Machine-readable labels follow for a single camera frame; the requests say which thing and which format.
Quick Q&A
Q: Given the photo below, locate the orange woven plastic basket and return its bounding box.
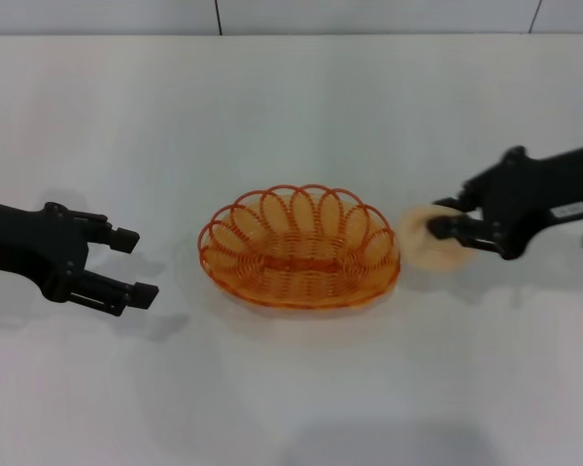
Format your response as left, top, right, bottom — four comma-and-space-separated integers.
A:
197, 183, 402, 308

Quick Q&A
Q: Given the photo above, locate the round beige bread bun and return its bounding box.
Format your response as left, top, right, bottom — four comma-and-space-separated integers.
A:
398, 204, 478, 272

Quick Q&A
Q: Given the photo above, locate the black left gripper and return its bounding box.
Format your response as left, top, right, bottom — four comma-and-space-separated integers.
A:
0, 197, 160, 318

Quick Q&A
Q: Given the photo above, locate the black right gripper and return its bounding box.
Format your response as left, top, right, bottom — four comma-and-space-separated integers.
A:
427, 142, 583, 262

